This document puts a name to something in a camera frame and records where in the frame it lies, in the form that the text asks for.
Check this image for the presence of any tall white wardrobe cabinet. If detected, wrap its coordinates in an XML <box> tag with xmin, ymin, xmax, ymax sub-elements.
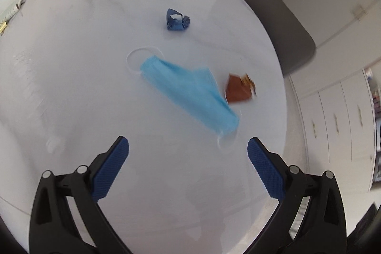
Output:
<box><xmin>310</xmin><ymin>0</ymin><xmax>381</xmax><ymax>85</ymax></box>

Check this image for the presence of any crumpled brown wrapper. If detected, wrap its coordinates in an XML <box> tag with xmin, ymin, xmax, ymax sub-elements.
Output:
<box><xmin>224</xmin><ymin>72</ymin><xmax>258</xmax><ymax>104</ymax></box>

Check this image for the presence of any blue face mask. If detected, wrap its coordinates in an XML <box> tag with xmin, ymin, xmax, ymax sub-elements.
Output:
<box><xmin>126</xmin><ymin>46</ymin><xmax>240</xmax><ymax>150</ymax></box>

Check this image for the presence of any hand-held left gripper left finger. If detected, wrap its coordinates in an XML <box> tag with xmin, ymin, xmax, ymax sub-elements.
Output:
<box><xmin>29</xmin><ymin>136</ymin><xmax>133</xmax><ymax>254</ymax></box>

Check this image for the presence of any white drawer cabinet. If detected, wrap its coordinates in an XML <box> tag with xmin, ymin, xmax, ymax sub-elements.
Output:
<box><xmin>290</xmin><ymin>68</ymin><xmax>378</xmax><ymax>193</ymax></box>

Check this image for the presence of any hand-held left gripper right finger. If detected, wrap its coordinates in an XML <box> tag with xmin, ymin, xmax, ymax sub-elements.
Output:
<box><xmin>247</xmin><ymin>136</ymin><xmax>348</xmax><ymax>254</ymax></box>

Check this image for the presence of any crumpled dark blue wrapper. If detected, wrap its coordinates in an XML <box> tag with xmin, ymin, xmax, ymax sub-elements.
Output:
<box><xmin>166</xmin><ymin>8</ymin><xmax>191</xmax><ymax>32</ymax></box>

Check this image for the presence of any grey chair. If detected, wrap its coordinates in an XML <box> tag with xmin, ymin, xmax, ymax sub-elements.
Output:
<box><xmin>226</xmin><ymin>0</ymin><xmax>316</xmax><ymax>76</ymax></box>

